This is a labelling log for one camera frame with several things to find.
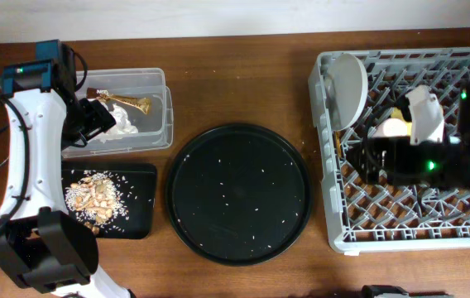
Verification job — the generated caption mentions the clear plastic bin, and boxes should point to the clear plastic bin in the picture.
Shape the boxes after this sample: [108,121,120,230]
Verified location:
[62,68,174,158]

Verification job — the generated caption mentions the grey dishwasher rack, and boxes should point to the grey dishwasher rack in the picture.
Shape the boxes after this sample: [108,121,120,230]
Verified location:
[309,47,470,255]

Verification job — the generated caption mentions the food scraps and rice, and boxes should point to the food scraps and rice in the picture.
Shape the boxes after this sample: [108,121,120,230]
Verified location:
[62,170,135,237]

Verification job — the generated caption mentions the gold coffee sachet wrapper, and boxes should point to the gold coffee sachet wrapper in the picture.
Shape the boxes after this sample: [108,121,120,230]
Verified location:
[86,88,151,114]

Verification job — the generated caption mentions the black rectangular tray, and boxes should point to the black rectangular tray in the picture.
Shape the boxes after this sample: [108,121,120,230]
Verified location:
[61,161,157,239]

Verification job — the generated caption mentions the grey plate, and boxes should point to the grey plate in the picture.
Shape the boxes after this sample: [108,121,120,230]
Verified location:
[324,54,368,131]

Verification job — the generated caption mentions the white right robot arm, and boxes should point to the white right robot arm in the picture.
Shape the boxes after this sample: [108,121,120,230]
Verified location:
[347,82,470,190]

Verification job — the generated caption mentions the round black serving tray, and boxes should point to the round black serving tray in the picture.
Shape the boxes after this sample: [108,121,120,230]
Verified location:
[165,123,314,267]

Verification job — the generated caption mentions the large white tissue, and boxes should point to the large white tissue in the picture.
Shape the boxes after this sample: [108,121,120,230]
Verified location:
[97,103,139,143]

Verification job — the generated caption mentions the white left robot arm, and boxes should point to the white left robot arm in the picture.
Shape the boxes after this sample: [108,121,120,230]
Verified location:
[0,40,133,297]

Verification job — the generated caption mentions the pink cup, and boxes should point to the pink cup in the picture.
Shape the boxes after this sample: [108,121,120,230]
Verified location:
[372,118,410,138]

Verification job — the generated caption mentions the yellow bowl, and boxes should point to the yellow bowl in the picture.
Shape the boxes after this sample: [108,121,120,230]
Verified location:
[390,108,409,124]

